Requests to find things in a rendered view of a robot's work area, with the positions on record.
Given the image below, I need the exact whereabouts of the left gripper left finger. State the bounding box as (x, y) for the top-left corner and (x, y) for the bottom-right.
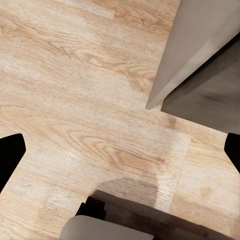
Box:
(0, 133), (26, 193)

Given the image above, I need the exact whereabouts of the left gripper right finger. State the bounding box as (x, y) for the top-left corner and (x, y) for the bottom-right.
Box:
(224, 132), (240, 173)

